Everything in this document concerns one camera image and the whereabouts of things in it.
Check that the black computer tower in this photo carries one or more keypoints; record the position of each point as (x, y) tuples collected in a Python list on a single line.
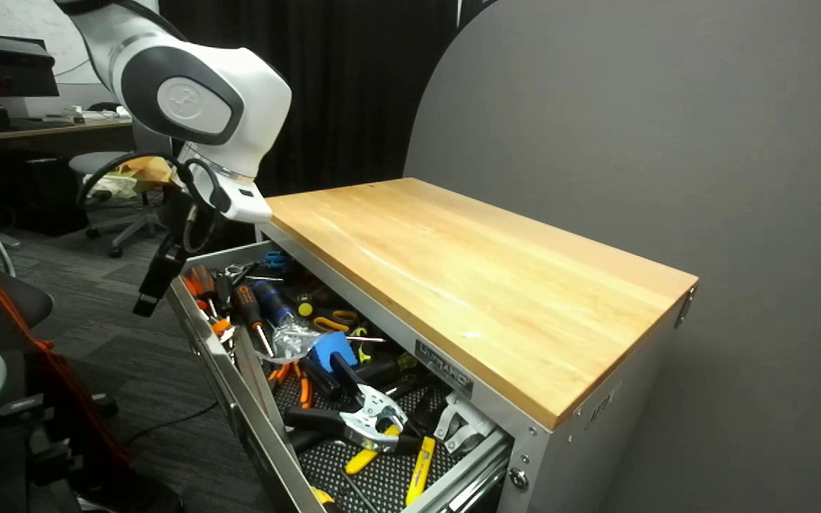
[(50, 196)]

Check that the grey office chair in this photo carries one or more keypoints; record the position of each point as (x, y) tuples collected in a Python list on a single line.
[(107, 164)]

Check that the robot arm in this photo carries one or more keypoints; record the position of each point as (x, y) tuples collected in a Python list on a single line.
[(189, 100)]

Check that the black curtain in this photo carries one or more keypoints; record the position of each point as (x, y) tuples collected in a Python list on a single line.
[(339, 85)]

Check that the steel tool cabinet wooden top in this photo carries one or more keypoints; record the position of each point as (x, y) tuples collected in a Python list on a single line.
[(482, 285)]

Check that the black monitor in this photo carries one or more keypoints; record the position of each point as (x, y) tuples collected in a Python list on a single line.
[(4, 71)]

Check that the steel tool drawer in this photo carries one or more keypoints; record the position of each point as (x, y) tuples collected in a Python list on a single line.
[(382, 477)]

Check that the clear plastic bag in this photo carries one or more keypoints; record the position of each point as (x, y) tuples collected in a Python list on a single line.
[(293, 343)]

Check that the whiteboard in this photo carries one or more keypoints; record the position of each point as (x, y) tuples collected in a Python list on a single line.
[(18, 18)]

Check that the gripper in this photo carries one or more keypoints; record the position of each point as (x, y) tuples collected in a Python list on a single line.
[(170, 256)]

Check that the blue plastic block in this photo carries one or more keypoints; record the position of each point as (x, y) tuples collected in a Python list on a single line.
[(332, 349)]

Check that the yellow utility knife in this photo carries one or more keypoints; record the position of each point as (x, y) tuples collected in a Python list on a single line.
[(421, 470)]

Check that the silver caster bracket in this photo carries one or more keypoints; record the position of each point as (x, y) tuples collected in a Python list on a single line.
[(462, 424)]

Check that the large black silver spring clamp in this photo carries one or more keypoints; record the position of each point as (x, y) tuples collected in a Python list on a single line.
[(368, 420)]

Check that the yellow bag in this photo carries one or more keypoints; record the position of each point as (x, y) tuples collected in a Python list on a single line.
[(147, 169)]

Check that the grey partition panel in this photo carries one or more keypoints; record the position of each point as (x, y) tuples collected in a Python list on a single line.
[(667, 128)]

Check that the wooden desk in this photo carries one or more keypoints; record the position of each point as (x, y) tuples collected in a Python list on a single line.
[(40, 132)]

